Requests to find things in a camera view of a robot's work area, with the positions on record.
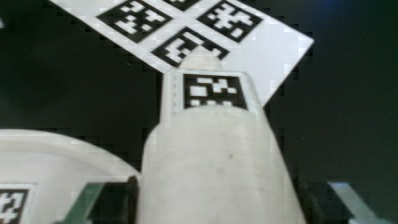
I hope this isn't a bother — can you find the white marker sheet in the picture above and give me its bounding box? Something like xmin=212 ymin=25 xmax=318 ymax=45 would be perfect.
xmin=50 ymin=0 xmax=315 ymax=101

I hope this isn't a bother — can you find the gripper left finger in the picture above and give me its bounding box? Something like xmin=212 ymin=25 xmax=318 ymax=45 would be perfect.
xmin=59 ymin=177 xmax=139 ymax=224

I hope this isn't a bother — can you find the white round table top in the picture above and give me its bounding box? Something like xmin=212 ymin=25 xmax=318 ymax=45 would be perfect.
xmin=0 ymin=129 xmax=141 ymax=224

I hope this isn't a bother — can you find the white cylindrical table leg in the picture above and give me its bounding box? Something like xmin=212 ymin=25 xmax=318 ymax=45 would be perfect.
xmin=137 ymin=48 xmax=308 ymax=224

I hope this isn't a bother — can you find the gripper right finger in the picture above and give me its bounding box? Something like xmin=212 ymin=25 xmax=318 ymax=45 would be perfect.
xmin=295 ymin=180 xmax=391 ymax=224

